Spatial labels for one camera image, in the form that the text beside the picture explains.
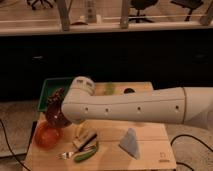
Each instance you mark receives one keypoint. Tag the dark purple bowl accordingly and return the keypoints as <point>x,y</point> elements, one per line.
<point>54,115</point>

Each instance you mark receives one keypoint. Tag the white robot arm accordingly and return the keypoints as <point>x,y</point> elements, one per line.
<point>191,106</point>

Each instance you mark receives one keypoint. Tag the green translucent cup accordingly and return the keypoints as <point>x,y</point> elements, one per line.
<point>109,88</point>

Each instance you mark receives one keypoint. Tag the grey metal cup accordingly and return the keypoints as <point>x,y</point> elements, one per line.
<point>129,90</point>

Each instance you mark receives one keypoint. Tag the green plastic tray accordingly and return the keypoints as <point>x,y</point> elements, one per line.
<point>50,85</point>

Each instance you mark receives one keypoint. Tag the blue folded cloth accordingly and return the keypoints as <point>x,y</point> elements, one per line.
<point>129,143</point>

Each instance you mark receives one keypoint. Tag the green cucumber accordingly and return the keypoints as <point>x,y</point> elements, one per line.
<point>87,155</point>

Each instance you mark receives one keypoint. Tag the orange bowl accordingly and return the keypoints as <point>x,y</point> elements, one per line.
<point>47,137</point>

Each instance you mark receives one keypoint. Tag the silver fork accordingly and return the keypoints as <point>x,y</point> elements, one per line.
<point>70,154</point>

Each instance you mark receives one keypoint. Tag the black office chair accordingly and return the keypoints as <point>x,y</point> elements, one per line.
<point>140,5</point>
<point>43,3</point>
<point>190,4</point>

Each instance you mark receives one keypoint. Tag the black office chair left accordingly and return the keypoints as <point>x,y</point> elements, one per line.
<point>43,3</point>

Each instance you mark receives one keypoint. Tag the black office chair right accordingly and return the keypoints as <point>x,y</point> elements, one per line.
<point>190,4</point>

